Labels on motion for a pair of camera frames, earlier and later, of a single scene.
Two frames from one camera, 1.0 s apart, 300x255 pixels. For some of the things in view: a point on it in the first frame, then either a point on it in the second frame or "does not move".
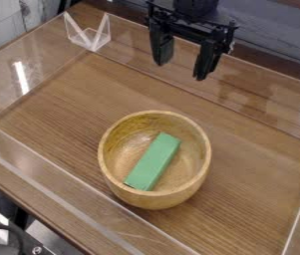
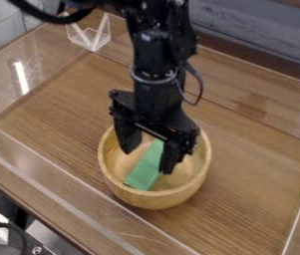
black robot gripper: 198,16 to 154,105
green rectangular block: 150,164 does not move
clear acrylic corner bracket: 90,38 does not move
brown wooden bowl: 124,143 does not move
